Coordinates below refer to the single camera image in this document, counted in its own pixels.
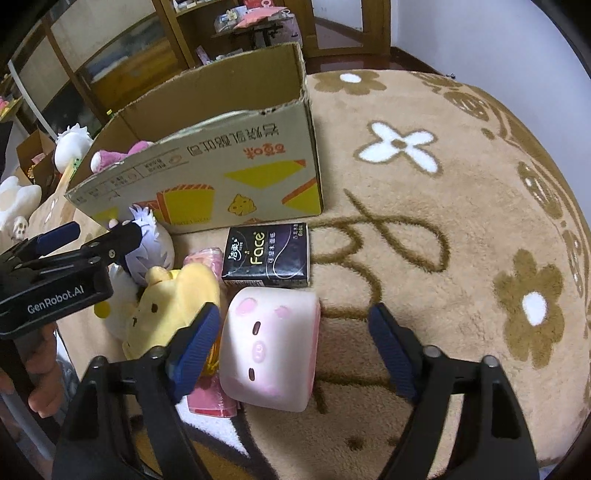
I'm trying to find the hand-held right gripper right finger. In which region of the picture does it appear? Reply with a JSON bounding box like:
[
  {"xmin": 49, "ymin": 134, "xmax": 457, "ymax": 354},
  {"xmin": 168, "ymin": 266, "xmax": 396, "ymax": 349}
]
[{"xmin": 368, "ymin": 302, "xmax": 541, "ymax": 480}]

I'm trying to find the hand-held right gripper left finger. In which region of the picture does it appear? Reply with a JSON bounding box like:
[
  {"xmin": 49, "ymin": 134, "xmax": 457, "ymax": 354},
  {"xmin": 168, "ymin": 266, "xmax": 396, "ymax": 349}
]
[{"xmin": 51, "ymin": 302, "xmax": 222, "ymax": 480}]

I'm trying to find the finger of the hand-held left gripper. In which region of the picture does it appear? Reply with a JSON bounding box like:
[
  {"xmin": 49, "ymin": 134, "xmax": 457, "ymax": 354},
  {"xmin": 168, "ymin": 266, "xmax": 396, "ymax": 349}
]
[
  {"xmin": 0, "ymin": 222, "xmax": 82, "ymax": 267},
  {"xmin": 18, "ymin": 224, "xmax": 143, "ymax": 278}
]

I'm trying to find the white-haired plush doll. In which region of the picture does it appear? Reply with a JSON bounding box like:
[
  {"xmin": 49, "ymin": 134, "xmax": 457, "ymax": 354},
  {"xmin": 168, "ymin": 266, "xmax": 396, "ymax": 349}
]
[{"xmin": 95, "ymin": 205, "xmax": 176, "ymax": 342}]

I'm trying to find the yellow plush toy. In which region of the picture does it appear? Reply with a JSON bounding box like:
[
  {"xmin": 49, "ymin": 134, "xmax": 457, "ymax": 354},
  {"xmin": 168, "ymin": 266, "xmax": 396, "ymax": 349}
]
[{"xmin": 122, "ymin": 265, "xmax": 222, "ymax": 370}]

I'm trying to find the pink pig roll plush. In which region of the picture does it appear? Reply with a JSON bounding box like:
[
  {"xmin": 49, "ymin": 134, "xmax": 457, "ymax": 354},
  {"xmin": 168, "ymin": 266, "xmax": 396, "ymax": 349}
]
[{"xmin": 218, "ymin": 286, "xmax": 321, "ymax": 413}]

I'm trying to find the black tissue pack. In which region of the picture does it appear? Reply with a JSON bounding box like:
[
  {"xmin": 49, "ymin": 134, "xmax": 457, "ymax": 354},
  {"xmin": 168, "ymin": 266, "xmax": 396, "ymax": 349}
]
[{"xmin": 222, "ymin": 222, "xmax": 311, "ymax": 289}]

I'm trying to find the printed cardboard box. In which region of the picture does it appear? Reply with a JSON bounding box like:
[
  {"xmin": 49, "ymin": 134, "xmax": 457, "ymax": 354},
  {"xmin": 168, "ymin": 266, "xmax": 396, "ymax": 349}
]
[{"xmin": 64, "ymin": 41, "xmax": 324, "ymax": 234}]

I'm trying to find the person's left hand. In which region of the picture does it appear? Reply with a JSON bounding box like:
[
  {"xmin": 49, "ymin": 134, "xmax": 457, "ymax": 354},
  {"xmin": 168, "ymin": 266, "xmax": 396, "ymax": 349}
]
[{"xmin": 0, "ymin": 322, "xmax": 72, "ymax": 418}]

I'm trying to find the large white plush toy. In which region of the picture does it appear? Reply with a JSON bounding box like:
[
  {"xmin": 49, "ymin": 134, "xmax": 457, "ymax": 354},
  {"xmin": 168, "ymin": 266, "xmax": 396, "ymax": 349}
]
[{"xmin": 0, "ymin": 176, "xmax": 43, "ymax": 241}]

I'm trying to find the brown cardboard box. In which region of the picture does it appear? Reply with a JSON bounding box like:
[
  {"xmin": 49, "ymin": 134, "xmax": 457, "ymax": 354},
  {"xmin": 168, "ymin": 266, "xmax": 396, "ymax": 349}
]
[{"xmin": 16, "ymin": 129, "xmax": 58, "ymax": 185}]

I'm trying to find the pink plush toy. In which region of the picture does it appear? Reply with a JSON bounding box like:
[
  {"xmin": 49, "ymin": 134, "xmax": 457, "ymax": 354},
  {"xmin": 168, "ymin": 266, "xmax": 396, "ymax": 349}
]
[{"xmin": 90, "ymin": 140, "xmax": 155, "ymax": 174}]

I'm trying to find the white round plush toy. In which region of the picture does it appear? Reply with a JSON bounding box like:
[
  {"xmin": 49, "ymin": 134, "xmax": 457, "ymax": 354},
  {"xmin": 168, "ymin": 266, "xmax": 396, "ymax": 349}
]
[{"xmin": 54, "ymin": 124, "xmax": 95, "ymax": 178}]

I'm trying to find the wooden wardrobe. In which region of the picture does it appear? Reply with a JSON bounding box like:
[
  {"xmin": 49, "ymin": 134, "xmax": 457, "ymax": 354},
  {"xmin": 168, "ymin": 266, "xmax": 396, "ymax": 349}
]
[{"xmin": 0, "ymin": 0, "xmax": 195, "ymax": 139}]

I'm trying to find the wooden corner shelf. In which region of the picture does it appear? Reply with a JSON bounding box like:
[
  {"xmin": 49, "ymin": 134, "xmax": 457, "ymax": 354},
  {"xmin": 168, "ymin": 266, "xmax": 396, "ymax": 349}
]
[{"xmin": 152, "ymin": 0, "xmax": 241, "ymax": 70}]

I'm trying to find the small round table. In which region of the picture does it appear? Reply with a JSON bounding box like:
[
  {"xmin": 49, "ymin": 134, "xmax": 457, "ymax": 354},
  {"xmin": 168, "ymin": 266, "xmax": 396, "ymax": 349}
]
[{"xmin": 212, "ymin": 14, "xmax": 305, "ymax": 51}]

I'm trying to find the pink cloth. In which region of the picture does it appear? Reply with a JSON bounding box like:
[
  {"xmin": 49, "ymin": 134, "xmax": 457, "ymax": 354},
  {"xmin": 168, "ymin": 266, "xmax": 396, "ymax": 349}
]
[{"xmin": 233, "ymin": 4, "xmax": 296, "ymax": 28}]

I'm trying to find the wooden door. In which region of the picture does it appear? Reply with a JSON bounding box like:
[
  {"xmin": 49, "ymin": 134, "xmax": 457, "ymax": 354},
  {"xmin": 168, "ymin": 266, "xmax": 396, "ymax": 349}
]
[{"xmin": 307, "ymin": 0, "xmax": 393, "ymax": 58}]

